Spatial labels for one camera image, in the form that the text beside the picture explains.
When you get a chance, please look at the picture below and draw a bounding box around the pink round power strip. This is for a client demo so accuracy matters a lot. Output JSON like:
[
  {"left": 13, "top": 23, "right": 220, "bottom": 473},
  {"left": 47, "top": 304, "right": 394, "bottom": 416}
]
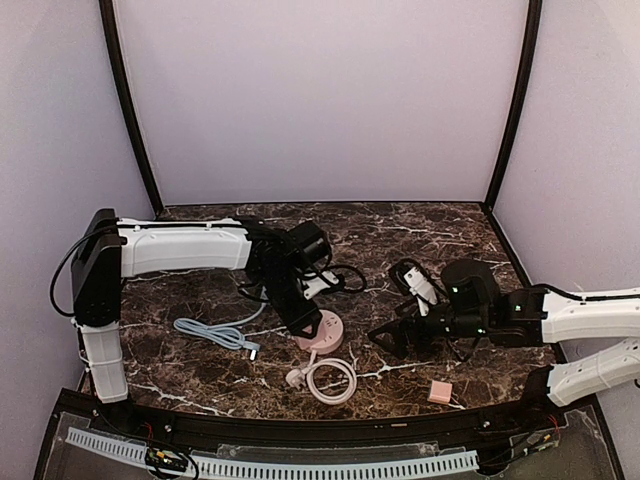
[{"left": 293, "top": 310, "right": 344, "bottom": 355}]

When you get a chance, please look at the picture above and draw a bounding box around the pink small plug adapter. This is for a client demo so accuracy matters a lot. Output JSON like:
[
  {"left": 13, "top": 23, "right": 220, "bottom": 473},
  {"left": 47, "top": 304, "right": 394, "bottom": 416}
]
[{"left": 427, "top": 381, "right": 453, "bottom": 405}]

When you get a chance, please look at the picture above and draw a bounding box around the white cable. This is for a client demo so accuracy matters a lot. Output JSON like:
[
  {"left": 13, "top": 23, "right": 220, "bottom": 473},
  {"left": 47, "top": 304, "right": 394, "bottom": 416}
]
[{"left": 284, "top": 349, "right": 359, "bottom": 405}]

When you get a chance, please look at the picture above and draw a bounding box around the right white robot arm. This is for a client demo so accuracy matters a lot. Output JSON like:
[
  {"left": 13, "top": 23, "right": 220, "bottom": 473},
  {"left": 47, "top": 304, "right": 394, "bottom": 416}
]
[{"left": 368, "top": 281, "right": 639, "bottom": 409}]

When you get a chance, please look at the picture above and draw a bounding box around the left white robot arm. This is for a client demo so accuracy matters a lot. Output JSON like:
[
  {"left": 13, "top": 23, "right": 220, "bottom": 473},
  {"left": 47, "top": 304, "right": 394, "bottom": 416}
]
[{"left": 54, "top": 209, "right": 336, "bottom": 404}]

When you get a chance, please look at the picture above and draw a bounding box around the small circuit board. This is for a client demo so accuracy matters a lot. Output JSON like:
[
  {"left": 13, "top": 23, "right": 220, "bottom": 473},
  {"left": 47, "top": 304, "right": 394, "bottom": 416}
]
[{"left": 144, "top": 447, "right": 189, "bottom": 472}]

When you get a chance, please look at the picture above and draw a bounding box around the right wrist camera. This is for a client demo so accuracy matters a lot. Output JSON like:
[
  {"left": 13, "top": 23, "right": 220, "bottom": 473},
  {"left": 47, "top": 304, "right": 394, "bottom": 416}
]
[{"left": 389, "top": 258, "right": 439, "bottom": 317}]

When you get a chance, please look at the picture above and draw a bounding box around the black front table rail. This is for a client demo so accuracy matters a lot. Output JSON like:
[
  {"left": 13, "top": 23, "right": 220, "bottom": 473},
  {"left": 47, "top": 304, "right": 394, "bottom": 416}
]
[{"left": 109, "top": 402, "right": 533, "bottom": 450}]

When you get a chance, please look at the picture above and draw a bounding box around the grey slotted cable duct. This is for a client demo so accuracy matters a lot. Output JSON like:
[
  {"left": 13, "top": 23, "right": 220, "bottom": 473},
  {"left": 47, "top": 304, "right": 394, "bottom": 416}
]
[{"left": 65, "top": 427, "right": 479, "bottom": 480}]

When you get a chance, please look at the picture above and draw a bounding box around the right black frame post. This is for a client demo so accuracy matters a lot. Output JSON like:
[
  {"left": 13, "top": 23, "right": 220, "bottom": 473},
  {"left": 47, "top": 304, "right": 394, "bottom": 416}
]
[{"left": 483, "top": 0, "right": 543, "bottom": 215}]

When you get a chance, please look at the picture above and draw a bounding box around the black frame post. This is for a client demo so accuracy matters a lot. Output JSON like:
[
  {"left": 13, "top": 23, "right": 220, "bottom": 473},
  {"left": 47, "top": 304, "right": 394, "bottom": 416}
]
[
  {"left": 483, "top": 0, "right": 543, "bottom": 215},
  {"left": 98, "top": 0, "right": 164, "bottom": 216}
]

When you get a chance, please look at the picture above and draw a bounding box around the left black frame post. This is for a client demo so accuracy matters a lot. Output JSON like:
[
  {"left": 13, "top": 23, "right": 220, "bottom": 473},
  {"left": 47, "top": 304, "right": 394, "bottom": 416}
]
[{"left": 98, "top": 0, "right": 164, "bottom": 216}]

